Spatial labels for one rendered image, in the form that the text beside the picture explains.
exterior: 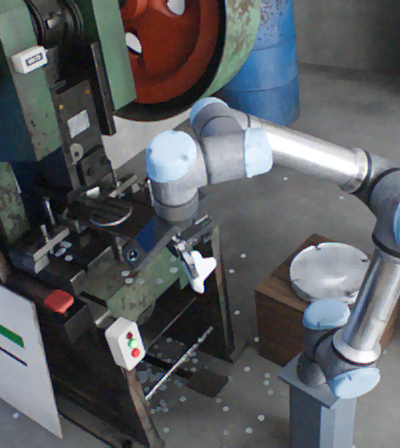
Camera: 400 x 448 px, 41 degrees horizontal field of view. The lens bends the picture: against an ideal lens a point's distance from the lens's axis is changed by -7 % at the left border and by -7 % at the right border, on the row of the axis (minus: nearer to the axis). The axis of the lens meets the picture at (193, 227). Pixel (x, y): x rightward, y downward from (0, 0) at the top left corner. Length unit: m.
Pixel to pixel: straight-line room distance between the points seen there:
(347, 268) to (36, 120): 1.13
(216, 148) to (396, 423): 1.37
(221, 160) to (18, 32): 0.65
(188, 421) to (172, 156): 1.34
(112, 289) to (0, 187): 0.47
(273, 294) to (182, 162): 1.14
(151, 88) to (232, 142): 0.93
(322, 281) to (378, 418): 0.52
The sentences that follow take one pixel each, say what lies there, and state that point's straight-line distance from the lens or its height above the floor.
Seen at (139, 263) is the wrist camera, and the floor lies 1.04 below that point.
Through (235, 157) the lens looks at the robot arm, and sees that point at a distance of 0.87.
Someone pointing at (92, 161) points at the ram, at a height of 0.96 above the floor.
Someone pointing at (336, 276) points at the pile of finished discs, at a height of 0.39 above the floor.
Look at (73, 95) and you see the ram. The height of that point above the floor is 1.15.
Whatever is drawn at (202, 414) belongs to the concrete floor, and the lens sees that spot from 2.04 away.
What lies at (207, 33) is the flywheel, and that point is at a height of 1.22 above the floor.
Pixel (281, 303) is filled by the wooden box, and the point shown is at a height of 0.34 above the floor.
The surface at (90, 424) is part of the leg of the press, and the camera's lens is 2.07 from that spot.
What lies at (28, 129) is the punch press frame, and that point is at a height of 1.15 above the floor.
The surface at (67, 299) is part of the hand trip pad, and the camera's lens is 1.42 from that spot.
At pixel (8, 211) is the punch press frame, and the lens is 1.77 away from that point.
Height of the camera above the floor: 1.65
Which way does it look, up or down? 35 degrees down
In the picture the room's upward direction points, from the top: 10 degrees counter-clockwise
